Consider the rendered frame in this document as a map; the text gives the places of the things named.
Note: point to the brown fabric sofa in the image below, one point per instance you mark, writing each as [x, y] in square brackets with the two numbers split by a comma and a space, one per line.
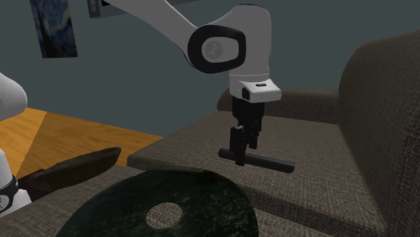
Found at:
[315, 170]

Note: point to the dark green disc with hole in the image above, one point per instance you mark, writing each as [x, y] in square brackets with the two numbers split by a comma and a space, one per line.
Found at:
[203, 197]

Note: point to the black cylinder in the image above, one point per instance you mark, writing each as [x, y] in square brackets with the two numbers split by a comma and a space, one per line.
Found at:
[272, 165]

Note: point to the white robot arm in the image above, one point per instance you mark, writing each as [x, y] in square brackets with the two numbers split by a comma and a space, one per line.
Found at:
[249, 42]

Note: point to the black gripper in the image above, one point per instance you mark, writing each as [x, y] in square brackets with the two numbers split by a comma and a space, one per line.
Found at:
[248, 111]

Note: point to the blue wall picture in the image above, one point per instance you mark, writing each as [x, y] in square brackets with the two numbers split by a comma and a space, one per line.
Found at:
[55, 29]

